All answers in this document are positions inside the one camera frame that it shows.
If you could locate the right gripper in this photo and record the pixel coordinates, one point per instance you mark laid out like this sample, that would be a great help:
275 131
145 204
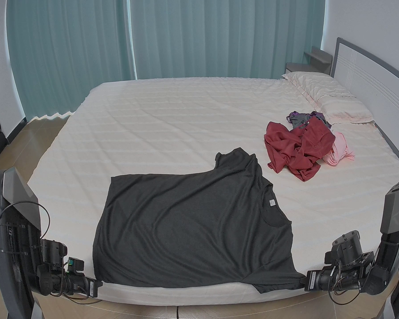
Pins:
322 279

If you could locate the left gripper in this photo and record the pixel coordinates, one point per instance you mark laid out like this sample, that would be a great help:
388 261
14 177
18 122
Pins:
83 286

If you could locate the black T-shirt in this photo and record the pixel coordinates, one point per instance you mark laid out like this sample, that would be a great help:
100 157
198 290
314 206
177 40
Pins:
186 224

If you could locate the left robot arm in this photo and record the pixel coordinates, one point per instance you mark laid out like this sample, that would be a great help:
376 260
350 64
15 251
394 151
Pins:
13 244

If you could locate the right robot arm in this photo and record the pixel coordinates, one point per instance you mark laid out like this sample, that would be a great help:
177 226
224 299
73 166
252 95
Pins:
392 244

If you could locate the bed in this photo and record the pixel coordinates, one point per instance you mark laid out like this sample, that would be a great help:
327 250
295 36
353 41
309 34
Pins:
173 125

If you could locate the pink garment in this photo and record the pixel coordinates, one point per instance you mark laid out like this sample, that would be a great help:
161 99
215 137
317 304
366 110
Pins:
340 150

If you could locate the dark red garment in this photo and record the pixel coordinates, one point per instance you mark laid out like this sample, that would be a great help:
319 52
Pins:
299 148

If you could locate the grey purple garment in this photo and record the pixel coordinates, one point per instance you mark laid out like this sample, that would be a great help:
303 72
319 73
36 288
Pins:
299 120

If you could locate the cream pillow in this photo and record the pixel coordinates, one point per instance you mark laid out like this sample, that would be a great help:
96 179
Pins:
332 98

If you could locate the grey bedside table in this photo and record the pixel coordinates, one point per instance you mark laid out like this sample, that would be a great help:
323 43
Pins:
302 67

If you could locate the blue-green curtain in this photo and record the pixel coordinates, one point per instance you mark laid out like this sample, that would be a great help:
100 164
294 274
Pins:
69 45
226 28

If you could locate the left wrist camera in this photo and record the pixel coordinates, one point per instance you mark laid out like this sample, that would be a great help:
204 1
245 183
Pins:
75 265

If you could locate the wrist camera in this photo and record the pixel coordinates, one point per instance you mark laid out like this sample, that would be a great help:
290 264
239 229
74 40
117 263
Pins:
329 258
75 265

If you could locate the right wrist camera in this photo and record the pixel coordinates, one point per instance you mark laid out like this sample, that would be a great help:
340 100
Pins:
329 258

